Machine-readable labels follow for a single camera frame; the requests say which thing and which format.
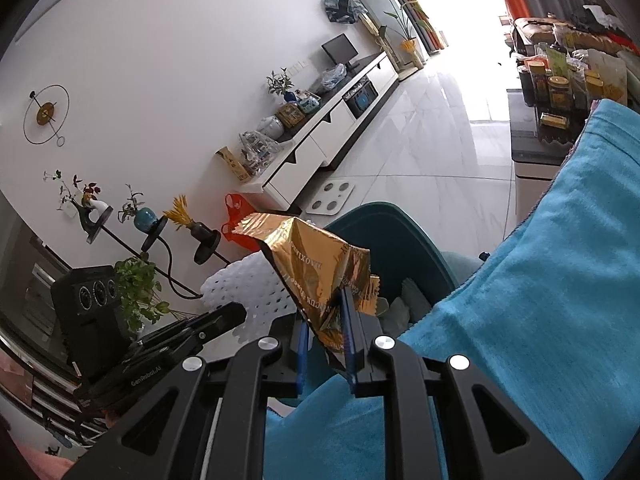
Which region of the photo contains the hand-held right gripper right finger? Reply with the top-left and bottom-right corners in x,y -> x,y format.
340,287 -> 591,480

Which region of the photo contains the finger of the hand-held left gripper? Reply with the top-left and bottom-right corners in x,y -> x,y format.
125,312 -> 201,349
187,302 -> 248,347

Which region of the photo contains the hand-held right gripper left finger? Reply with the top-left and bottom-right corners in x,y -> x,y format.
62,317 -> 311,480

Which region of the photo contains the white foam fruit net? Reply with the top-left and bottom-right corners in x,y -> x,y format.
200,255 -> 301,343

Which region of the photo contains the torn gold snack wrapper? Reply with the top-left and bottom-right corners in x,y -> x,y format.
222,212 -> 381,378

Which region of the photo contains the teal trash bin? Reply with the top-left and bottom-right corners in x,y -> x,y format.
300,201 -> 458,396

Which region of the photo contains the person's left forearm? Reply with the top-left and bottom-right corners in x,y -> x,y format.
10,437 -> 81,480

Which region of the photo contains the green leafy potted plant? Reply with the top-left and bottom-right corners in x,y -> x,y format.
114,255 -> 174,337

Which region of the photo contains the orange plastic bag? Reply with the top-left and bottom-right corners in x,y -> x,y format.
221,192 -> 266,252

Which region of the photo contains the dark vase yellow wheat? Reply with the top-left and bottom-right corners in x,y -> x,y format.
164,195 -> 217,242

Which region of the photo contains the black curved plant stand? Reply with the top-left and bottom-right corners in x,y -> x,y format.
75,200 -> 236,301

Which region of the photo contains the white vase with flowers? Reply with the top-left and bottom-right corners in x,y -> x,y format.
42,170 -> 109,217

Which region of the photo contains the teal vase with plant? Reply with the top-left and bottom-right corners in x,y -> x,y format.
119,185 -> 159,234

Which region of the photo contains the white bathroom scale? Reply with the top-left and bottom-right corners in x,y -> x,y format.
305,181 -> 356,216

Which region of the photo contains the clear wrapped ornament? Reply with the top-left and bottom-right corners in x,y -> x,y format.
239,130 -> 281,171

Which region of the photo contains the white teapot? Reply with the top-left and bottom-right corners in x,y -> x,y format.
257,115 -> 286,139

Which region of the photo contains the blue floral blanket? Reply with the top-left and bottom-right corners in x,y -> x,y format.
262,99 -> 640,480

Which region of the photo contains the white black tv cabinet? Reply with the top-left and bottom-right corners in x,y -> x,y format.
245,51 -> 401,211

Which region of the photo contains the gold patterned box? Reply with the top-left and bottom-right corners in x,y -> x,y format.
276,102 -> 306,129

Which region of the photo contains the plant in blue vase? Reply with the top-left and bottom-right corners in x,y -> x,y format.
266,67 -> 296,104

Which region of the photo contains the clear plastic bag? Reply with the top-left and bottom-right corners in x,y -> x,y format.
320,64 -> 347,92

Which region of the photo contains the dark top coffee table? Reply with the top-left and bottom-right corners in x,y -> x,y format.
507,87 -> 592,182

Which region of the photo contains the black monitor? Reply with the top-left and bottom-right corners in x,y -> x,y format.
321,33 -> 359,72

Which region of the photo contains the tall leafy plant yellow pot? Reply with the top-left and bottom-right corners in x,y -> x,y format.
367,0 -> 437,69

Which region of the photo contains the covered standing fan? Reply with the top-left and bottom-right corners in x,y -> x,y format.
323,0 -> 401,75

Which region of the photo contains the kraft paper snack bag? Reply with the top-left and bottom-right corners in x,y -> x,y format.
587,50 -> 629,107

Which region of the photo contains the white cloth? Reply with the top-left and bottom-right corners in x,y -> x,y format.
582,4 -> 621,26

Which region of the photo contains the round wire wall clock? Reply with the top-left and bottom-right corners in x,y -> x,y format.
22,84 -> 70,148

